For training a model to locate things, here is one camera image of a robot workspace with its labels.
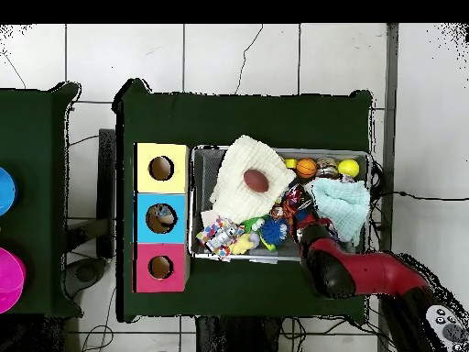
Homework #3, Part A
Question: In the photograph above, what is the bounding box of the wooden box with three holes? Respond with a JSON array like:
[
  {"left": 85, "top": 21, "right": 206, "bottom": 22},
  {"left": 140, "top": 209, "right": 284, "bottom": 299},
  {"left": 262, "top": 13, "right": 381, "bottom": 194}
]
[{"left": 132, "top": 141, "right": 191, "bottom": 294}]

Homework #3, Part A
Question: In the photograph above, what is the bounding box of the cream knitted cloth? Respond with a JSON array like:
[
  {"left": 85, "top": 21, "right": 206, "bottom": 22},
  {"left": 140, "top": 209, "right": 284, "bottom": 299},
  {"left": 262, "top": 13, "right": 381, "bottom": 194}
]
[{"left": 210, "top": 134, "right": 297, "bottom": 225}]

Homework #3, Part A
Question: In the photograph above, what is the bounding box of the brown toy football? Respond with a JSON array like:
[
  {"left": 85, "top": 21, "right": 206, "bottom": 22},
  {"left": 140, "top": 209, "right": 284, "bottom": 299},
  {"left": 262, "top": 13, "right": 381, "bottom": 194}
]
[{"left": 243, "top": 169, "right": 271, "bottom": 194}]

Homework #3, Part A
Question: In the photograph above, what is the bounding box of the colourful dotted cloth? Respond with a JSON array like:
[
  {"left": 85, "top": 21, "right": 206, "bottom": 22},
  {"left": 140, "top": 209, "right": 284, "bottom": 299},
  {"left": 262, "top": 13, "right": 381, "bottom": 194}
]
[{"left": 195, "top": 215, "right": 245, "bottom": 261}]

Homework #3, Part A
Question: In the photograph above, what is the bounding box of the yellow plush toy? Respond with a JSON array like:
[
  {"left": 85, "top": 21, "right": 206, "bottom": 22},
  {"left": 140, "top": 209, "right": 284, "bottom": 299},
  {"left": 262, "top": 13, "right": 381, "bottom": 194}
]
[{"left": 229, "top": 233, "right": 260, "bottom": 256}]

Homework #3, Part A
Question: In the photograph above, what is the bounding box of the blue spiky ball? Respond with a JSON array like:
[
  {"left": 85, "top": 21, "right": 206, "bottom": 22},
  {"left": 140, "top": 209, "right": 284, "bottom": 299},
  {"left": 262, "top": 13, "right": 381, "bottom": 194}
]
[{"left": 260, "top": 217, "right": 289, "bottom": 246}]

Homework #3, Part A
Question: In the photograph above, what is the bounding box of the dark green table cloth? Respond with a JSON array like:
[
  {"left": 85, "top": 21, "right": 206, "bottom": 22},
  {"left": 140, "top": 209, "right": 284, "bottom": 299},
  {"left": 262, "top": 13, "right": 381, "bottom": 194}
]
[
  {"left": 111, "top": 77, "right": 375, "bottom": 324},
  {"left": 0, "top": 81, "right": 83, "bottom": 318}
]

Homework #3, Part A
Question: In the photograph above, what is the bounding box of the orange toy basketball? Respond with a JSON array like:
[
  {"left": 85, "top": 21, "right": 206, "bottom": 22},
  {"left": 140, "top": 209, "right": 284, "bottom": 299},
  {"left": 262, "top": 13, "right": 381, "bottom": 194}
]
[{"left": 295, "top": 158, "right": 319, "bottom": 180}]

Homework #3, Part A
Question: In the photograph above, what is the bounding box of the light blue knitted cloth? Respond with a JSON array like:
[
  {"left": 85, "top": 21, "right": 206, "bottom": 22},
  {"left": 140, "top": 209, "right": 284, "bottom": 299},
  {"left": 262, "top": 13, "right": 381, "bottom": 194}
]
[{"left": 311, "top": 177, "right": 372, "bottom": 246}]

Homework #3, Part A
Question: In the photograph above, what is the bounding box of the yellow foam ball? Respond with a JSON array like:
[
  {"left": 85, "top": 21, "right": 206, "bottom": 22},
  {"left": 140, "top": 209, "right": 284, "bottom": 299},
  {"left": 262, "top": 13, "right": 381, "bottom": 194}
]
[{"left": 337, "top": 159, "right": 361, "bottom": 180}]

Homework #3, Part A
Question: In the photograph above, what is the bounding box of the blue round container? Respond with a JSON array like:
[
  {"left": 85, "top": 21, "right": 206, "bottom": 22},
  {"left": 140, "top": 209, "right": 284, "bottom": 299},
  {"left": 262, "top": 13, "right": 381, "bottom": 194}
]
[{"left": 0, "top": 166, "right": 18, "bottom": 217}]

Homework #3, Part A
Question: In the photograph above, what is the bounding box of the magenta round container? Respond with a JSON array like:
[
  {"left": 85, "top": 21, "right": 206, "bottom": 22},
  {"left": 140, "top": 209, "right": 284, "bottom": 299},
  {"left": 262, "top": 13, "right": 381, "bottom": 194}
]
[{"left": 0, "top": 247, "right": 27, "bottom": 315}]

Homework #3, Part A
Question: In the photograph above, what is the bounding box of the silver wire mesh bin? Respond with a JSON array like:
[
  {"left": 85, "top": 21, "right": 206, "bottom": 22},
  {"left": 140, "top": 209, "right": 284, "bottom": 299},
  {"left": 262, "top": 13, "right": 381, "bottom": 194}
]
[{"left": 188, "top": 144, "right": 373, "bottom": 264}]

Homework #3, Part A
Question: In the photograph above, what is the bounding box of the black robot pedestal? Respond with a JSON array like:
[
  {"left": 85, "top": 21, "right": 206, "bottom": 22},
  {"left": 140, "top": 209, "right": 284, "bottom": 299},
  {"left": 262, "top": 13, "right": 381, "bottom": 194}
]
[{"left": 195, "top": 315, "right": 283, "bottom": 352}]

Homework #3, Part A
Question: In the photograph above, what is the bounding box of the black cable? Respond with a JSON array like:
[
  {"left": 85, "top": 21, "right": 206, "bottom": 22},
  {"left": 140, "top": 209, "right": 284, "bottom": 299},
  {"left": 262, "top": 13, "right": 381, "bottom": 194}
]
[{"left": 371, "top": 190, "right": 469, "bottom": 202}]

